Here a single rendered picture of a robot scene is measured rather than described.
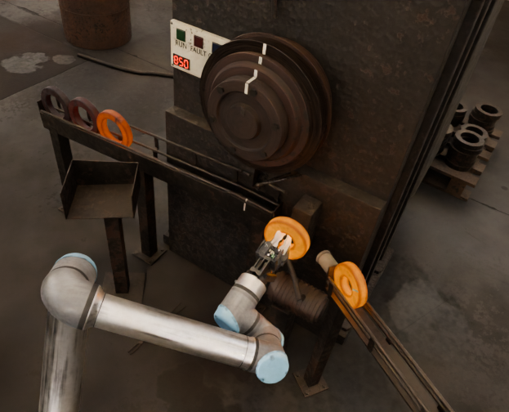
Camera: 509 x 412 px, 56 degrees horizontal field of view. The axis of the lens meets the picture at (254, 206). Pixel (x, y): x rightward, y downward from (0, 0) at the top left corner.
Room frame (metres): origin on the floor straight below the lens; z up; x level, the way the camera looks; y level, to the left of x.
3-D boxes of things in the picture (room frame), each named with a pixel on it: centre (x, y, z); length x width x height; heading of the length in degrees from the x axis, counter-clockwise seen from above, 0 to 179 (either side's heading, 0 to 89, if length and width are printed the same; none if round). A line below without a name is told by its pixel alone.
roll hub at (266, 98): (1.30, 0.06, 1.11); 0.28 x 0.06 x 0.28; 63
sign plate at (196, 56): (1.64, 0.28, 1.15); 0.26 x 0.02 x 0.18; 63
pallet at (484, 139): (3.06, -1.04, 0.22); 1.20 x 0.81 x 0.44; 61
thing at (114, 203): (1.37, 0.61, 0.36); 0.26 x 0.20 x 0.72; 98
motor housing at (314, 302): (1.12, -0.22, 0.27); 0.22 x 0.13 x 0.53; 63
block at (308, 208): (1.29, -0.20, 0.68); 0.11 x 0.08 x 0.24; 153
